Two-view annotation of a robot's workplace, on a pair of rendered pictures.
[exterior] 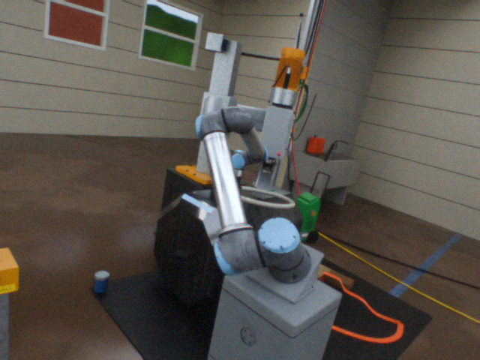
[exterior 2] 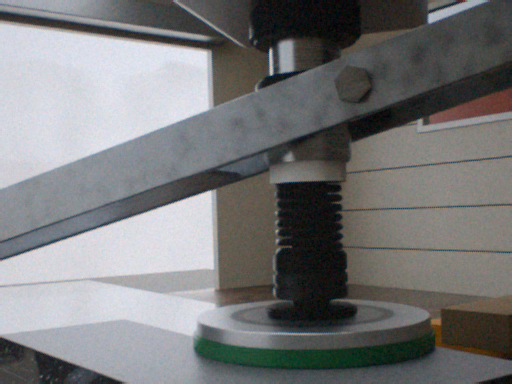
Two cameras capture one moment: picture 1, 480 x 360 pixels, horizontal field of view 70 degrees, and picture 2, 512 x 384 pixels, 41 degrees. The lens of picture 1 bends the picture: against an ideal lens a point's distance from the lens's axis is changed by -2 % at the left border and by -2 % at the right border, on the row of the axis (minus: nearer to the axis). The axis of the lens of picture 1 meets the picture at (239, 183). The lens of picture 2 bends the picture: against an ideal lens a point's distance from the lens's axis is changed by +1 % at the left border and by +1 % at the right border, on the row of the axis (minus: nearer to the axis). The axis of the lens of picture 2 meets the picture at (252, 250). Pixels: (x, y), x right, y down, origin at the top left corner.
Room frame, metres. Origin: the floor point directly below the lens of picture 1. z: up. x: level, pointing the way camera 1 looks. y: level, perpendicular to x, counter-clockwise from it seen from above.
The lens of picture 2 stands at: (3.10, -0.83, 0.97)
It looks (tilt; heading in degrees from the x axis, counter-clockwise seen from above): 3 degrees down; 105
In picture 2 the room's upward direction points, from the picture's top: 2 degrees counter-clockwise
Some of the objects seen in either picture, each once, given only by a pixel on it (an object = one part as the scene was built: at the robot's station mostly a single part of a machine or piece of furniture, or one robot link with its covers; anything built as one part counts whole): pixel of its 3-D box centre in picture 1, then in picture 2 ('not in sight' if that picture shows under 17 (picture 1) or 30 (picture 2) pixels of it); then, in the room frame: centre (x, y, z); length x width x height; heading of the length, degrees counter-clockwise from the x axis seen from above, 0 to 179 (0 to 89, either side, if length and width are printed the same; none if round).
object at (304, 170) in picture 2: not in sight; (307, 163); (2.99, -0.22, 1.01); 0.07 x 0.07 x 0.04
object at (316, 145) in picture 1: (317, 145); not in sight; (5.89, -1.17, 1.00); 0.50 x 0.22 x 0.33; 140
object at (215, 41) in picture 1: (217, 43); not in sight; (3.31, 0.45, 2.00); 0.20 x 0.18 x 0.15; 48
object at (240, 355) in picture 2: not in sight; (311, 324); (2.99, -0.22, 0.86); 0.22 x 0.22 x 0.04
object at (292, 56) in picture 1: (290, 70); not in sight; (3.65, -0.28, 1.92); 0.31 x 0.28 x 0.40; 86
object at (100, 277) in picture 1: (101, 281); not in sight; (2.25, 0.87, 0.08); 0.10 x 0.10 x 0.13
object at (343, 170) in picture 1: (323, 179); not in sight; (5.85, -1.41, 0.43); 1.30 x 0.62 x 0.86; 140
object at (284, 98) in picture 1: (283, 98); not in sight; (3.34, -0.24, 1.64); 0.96 x 0.25 x 0.17; 176
